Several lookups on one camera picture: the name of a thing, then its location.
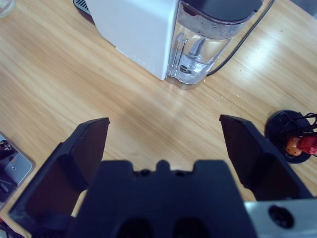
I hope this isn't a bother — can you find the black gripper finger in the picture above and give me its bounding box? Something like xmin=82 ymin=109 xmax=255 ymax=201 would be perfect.
xmin=219 ymin=114 xmax=314 ymax=201
xmin=8 ymin=118 xmax=110 ymax=236

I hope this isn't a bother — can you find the clear glass cup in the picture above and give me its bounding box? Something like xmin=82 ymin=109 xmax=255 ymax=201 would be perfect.
xmin=0 ymin=0 xmax=16 ymax=18

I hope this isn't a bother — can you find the orange coffee capsule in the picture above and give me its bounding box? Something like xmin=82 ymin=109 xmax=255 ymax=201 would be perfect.
xmin=284 ymin=137 xmax=302 ymax=156

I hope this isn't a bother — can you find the red coffee capsule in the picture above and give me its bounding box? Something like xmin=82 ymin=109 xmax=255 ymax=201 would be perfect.
xmin=298 ymin=135 xmax=317 ymax=156

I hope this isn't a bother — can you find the white capsule coffee machine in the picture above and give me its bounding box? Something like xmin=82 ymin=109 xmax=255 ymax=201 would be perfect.
xmin=72 ymin=0 xmax=179 ymax=81

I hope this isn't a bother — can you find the black drip tray metal grate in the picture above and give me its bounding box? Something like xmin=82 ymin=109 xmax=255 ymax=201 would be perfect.
xmin=72 ymin=0 xmax=94 ymax=15

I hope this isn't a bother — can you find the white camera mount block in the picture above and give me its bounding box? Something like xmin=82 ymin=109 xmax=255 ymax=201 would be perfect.
xmin=0 ymin=131 xmax=36 ymax=202

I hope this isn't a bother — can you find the black wire capsule holder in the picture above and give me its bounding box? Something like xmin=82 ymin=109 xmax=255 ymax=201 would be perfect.
xmin=266 ymin=110 xmax=317 ymax=165

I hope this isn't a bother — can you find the black camera post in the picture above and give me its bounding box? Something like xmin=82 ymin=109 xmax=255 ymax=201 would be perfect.
xmin=0 ymin=138 xmax=17 ymax=161

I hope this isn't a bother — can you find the black power cable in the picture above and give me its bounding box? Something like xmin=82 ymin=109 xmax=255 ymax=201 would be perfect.
xmin=206 ymin=0 xmax=276 ymax=76

